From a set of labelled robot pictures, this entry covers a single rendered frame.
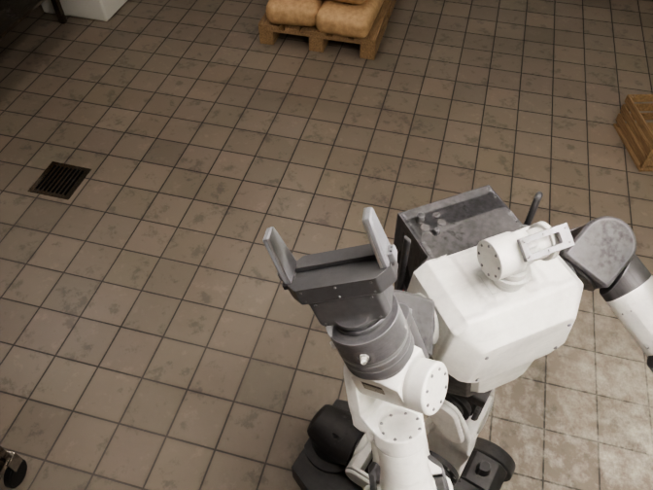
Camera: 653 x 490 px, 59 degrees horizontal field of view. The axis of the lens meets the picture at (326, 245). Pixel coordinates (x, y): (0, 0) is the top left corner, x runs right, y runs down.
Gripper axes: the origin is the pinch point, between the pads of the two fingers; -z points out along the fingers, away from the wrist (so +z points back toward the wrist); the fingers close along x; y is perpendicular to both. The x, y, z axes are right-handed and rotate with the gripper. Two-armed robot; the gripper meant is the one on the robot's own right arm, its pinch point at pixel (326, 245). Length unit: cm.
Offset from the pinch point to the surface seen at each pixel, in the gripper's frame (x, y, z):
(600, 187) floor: 52, -223, 178
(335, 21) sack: -79, -319, 84
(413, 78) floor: -40, -306, 129
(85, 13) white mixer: -254, -341, 30
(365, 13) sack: -60, -326, 87
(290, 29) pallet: -112, -327, 82
